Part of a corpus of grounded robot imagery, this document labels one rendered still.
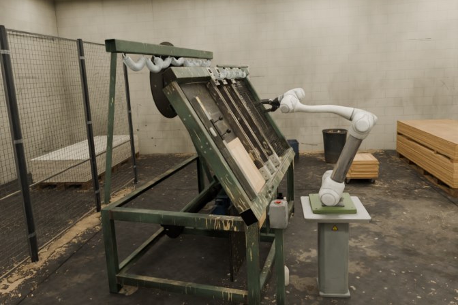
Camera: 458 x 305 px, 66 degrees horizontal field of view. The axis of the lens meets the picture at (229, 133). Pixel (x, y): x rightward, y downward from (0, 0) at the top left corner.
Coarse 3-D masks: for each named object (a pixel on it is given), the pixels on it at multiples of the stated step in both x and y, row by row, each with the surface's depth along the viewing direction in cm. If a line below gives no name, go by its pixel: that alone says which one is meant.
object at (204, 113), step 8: (200, 104) 289; (200, 112) 288; (208, 120) 288; (216, 136) 288; (224, 144) 287; (232, 160) 287; (240, 168) 287; (240, 176) 288; (248, 184) 287; (256, 192) 290
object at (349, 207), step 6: (312, 198) 308; (318, 198) 307; (348, 198) 301; (312, 204) 296; (318, 204) 295; (348, 204) 290; (312, 210) 288; (318, 210) 284; (324, 210) 284; (330, 210) 283; (336, 210) 282; (342, 210) 282; (348, 210) 281; (354, 210) 281
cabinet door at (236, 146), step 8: (232, 144) 307; (240, 144) 323; (232, 152) 297; (240, 152) 313; (240, 160) 303; (248, 160) 320; (248, 168) 309; (256, 168) 326; (248, 176) 299; (256, 176) 315; (256, 184) 304
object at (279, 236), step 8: (280, 232) 262; (280, 240) 263; (280, 248) 264; (280, 256) 265; (280, 264) 266; (280, 272) 268; (280, 280) 269; (280, 288) 270; (280, 296) 271; (280, 304) 272
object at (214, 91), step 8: (208, 72) 327; (224, 72) 327; (216, 80) 331; (208, 88) 332; (216, 88) 334; (216, 96) 331; (224, 104) 330; (224, 112) 331; (232, 120) 330; (232, 128) 331; (240, 128) 329; (240, 136) 331; (248, 144) 330; (248, 152) 331; (256, 152) 333; (256, 160) 330; (264, 168) 329; (264, 176) 330
